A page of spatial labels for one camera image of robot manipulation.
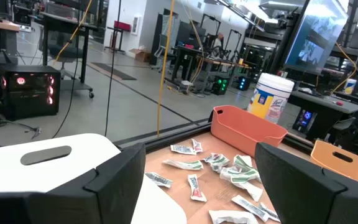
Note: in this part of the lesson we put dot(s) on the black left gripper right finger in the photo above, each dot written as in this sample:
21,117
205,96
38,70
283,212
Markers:
297,193

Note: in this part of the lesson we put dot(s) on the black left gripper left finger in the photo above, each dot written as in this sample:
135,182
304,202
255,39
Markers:
113,193

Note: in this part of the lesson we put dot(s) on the plain white packet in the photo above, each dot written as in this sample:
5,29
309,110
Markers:
250,191

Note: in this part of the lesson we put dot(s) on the white packet grey print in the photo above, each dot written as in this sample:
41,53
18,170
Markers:
158,180

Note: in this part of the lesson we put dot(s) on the white packet red print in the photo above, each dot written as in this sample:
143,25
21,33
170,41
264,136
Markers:
196,188
197,146

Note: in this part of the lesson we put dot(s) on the white plastic bin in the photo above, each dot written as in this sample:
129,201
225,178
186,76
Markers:
73,168

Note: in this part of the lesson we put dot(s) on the yellow plastic bin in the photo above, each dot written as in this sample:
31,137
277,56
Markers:
353,171

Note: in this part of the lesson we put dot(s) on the long crumpled white packet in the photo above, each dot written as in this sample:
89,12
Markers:
233,217

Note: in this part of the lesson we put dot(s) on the computer tower blue light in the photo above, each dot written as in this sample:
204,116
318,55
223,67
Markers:
304,119

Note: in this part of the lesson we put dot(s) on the black mesh office chair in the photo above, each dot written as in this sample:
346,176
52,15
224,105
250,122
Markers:
351,133

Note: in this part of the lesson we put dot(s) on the orange plastic bin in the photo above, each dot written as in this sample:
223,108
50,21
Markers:
244,130

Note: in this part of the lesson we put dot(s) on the grey desk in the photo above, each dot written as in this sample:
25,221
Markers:
322,104

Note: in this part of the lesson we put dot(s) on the small red object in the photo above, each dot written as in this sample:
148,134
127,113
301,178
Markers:
339,103

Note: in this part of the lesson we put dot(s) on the white yellow wipes canister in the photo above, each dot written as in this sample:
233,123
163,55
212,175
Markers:
272,93

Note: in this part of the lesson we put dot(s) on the small wipes container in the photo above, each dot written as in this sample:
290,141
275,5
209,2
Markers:
350,87

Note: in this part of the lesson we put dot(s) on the dark floor mat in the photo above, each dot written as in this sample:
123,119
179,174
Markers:
113,72

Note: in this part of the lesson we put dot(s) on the black computer tower pink lights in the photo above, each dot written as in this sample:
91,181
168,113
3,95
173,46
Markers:
30,105

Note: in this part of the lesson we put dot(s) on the computer tower blue lights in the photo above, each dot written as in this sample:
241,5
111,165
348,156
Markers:
243,83

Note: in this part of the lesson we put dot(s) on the computer tower green lights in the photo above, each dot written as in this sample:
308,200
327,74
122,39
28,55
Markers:
219,85

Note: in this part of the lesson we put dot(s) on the cardboard box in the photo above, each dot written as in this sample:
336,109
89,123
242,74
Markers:
140,56

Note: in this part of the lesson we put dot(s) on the black rolling table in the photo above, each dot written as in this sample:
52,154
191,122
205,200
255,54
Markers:
85,53

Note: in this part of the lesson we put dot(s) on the dark office chair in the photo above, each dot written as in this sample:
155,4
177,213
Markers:
65,53

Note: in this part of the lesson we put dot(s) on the wooden table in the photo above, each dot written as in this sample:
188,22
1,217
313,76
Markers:
225,63

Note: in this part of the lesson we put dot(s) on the black monitor pole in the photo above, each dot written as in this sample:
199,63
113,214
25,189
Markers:
287,37

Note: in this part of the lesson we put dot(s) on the black desk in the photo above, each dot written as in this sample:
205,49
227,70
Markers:
185,49

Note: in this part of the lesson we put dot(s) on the large monitor blue screen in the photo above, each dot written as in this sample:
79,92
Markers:
319,34

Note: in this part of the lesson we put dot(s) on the red cart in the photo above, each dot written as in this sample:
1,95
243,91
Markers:
122,25

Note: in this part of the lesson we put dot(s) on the person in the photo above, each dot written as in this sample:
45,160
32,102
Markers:
218,42

